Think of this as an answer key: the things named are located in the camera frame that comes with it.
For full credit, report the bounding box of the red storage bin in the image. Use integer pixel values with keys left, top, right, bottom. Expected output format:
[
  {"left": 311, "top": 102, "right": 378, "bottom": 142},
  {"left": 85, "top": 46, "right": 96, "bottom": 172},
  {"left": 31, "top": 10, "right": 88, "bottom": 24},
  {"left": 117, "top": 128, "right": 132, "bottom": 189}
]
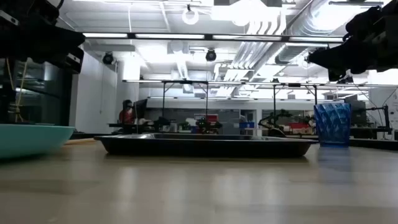
[{"left": 287, "top": 122, "right": 312, "bottom": 130}]

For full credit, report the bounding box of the black background workstation frame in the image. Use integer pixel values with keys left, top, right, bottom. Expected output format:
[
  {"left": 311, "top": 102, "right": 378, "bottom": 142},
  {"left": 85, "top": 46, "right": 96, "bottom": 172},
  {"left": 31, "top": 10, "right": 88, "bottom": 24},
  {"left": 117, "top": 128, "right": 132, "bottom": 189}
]
[
  {"left": 123, "top": 79, "right": 210, "bottom": 121},
  {"left": 208, "top": 81, "right": 318, "bottom": 121}
]

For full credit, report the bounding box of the black aluminium table frame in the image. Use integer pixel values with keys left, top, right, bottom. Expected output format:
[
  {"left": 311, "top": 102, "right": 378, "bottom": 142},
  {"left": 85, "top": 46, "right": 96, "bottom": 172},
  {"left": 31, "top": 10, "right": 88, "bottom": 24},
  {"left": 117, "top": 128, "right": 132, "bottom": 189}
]
[{"left": 70, "top": 132, "right": 398, "bottom": 152}]

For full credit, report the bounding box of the red storage box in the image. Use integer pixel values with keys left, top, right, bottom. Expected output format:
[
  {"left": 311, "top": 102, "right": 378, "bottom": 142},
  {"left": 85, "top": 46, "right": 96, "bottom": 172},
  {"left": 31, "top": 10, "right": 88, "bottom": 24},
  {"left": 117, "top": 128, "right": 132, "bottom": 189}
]
[{"left": 194, "top": 113, "right": 219, "bottom": 123}]

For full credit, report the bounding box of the black serving tray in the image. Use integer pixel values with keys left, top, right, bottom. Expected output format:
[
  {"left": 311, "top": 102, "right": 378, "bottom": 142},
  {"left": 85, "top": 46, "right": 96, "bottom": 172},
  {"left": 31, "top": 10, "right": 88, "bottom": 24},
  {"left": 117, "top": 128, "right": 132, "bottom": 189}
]
[{"left": 94, "top": 133, "right": 318, "bottom": 158}]

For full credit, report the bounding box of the white ring lamp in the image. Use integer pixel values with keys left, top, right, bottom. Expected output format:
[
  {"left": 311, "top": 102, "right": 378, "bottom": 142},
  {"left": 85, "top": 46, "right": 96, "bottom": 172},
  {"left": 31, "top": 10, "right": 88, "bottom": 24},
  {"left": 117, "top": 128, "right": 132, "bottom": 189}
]
[{"left": 182, "top": 7, "right": 200, "bottom": 26}]

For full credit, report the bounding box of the black beam with light strips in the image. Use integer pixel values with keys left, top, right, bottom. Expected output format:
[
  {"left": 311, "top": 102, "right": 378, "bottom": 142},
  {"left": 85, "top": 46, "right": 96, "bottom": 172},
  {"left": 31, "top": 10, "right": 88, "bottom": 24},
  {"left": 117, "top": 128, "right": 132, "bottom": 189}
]
[{"left": 82, "top": 32, "right": 345, "bottom": 43}]

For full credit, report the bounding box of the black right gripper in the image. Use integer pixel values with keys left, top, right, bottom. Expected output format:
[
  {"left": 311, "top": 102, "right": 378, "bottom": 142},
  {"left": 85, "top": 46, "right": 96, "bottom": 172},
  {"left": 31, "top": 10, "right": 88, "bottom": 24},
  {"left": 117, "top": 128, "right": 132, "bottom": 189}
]
[{"left": 306, "top": 18, "right": 398, "bottom": 83}]

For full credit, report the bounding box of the silver ceiling duct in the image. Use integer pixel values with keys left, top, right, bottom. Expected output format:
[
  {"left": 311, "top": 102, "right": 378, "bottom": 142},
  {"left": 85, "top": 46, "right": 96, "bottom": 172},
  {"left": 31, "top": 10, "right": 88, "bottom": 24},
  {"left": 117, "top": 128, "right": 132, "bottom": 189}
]
[{"left": 275, "top": 0, "right": 352, "bottom": 65}]

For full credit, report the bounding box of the yellow cord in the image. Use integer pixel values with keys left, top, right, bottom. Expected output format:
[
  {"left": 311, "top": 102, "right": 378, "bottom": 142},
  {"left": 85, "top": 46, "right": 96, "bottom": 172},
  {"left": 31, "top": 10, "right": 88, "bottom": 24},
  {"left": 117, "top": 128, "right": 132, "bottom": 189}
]
[{"left": 6, "top": 58, "right": 29, "bottom": 123}]

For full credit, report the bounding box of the blue faceted plastic cup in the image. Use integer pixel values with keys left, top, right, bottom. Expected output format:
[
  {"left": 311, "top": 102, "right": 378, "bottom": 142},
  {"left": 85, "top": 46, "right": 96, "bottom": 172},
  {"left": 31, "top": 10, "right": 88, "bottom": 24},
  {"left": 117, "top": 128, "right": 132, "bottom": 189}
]
[{"left": 313, "top": 102, "right": 352, "bottom": 147}]

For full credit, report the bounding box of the black computer monitor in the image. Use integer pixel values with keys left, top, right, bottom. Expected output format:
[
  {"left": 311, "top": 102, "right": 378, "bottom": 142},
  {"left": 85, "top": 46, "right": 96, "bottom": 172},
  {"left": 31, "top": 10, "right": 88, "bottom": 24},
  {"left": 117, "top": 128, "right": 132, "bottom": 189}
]
[{"left": 133, "top": 98, "right": 149, "bottom": 119}]

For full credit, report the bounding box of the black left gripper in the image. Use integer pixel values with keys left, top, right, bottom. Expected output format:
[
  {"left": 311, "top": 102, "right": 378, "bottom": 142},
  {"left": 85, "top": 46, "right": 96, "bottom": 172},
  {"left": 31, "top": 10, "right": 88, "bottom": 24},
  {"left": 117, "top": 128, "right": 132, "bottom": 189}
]
[{"left": 0, "top": 25, "right": 86, "bottom": 74}]

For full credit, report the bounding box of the person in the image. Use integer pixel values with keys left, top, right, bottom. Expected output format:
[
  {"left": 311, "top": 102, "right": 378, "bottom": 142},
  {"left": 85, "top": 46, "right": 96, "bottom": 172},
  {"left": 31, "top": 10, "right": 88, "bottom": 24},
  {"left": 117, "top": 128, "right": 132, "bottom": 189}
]
[{"left": 119, "top": 99, "right": 137, "bottom": 126}]

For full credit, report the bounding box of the dark glass partition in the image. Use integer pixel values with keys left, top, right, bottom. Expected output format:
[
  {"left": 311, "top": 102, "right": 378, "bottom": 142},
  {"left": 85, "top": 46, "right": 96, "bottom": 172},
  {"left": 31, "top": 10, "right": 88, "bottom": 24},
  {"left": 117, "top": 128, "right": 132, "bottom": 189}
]
[{"left": 0, "top": 57, "right": 74, "bottom": 127}]

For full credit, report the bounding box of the teal round plate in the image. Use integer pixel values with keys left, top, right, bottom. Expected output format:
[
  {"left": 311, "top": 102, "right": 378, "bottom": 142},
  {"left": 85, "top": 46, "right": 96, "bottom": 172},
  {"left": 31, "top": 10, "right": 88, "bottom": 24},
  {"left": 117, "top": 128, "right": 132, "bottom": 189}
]
[{"left": 0, "top": 123, "right": 76, "bottom": 160}]

